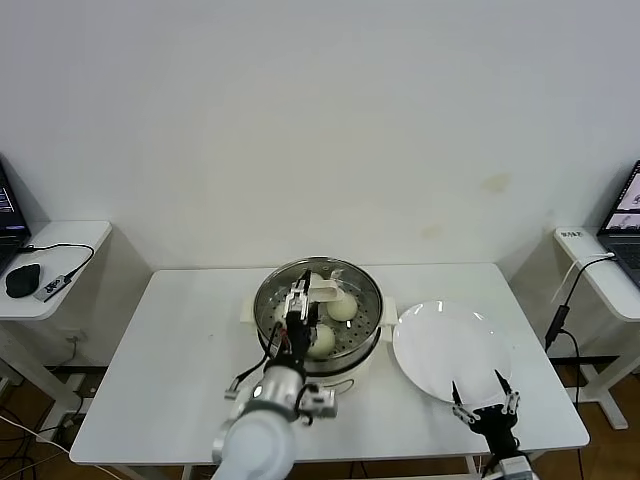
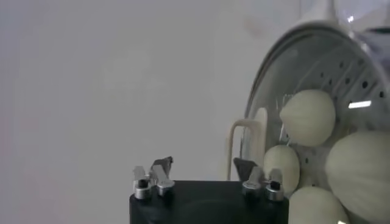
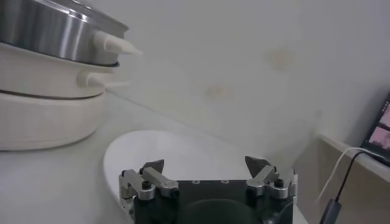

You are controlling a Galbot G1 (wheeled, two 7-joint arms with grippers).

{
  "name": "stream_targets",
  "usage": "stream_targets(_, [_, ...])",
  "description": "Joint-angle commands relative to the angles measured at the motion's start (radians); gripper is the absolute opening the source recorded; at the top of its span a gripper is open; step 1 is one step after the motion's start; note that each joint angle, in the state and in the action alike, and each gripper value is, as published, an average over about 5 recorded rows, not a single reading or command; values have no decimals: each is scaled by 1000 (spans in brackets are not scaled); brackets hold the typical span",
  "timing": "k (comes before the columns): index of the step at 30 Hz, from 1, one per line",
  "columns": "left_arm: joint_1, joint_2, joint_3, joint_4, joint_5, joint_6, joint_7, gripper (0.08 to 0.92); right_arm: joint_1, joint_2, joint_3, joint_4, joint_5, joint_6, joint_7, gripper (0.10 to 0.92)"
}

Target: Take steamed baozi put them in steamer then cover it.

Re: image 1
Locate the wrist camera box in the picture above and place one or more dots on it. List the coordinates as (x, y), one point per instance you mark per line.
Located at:
(515, 469)
(320, 400)

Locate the black computer mouse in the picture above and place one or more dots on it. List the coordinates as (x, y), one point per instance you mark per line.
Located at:
(22, 281)

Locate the cream electric cooking pot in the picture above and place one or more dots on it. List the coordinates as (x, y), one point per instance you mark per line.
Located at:
(345, 375)

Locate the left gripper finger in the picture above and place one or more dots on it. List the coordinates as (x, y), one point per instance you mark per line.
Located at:
(296, 300)
(315, 312)

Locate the white round plate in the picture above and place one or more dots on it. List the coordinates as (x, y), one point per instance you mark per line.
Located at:
(440, 345)

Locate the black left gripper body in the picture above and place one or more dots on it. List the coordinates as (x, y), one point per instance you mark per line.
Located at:
(300, 340)

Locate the white side table with label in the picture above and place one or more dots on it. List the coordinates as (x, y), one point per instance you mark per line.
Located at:
(600, 280)

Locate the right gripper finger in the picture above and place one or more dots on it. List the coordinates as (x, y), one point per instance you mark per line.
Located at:
(462, 407)
(510, 397)

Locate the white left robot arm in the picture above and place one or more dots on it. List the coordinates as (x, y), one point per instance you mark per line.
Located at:
(260, 445)

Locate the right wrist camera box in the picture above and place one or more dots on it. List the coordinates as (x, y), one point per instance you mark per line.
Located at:
(515, 469)

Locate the black laptop with dark screen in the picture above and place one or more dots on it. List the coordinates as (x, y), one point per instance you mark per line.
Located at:
(10, 210)

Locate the white steamed baozi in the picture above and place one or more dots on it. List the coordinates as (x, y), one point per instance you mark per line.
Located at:
(326, 341)
(319, 277)
(279, 314)
(345, 310)

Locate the white side table with mouse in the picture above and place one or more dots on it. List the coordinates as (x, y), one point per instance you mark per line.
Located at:
(75, 235)

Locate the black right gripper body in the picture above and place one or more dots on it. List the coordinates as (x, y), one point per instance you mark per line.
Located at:
(495, 430)

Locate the white work table leg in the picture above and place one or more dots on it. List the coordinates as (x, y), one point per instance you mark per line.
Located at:
(471, 465)
(187, 472)

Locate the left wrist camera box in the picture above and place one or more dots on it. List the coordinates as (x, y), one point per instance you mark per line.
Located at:
(320, 400)

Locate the small printed table label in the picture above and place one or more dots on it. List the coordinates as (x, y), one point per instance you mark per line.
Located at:
(572, 233)

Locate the perforated steel steamer basket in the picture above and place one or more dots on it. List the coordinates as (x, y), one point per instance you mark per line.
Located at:
(367, 345)

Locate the grey laptop with bright screen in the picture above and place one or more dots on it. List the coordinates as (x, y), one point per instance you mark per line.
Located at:
(622, 240)

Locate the white wall outlet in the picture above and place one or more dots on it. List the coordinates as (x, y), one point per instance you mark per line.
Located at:
(74, 338)

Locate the grey usb hub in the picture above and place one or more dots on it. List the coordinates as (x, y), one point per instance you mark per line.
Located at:
(50, 288)

